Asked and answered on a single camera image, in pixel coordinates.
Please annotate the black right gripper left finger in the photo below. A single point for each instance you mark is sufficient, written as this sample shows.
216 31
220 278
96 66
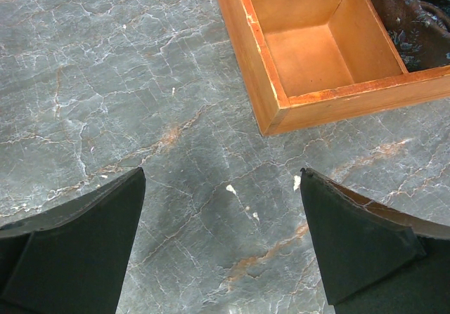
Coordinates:
73 258

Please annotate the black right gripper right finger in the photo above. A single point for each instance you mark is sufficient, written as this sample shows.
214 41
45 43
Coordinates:
373 258

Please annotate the orange wooden compartment tray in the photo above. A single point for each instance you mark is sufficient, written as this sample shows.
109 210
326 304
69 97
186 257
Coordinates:
311 62

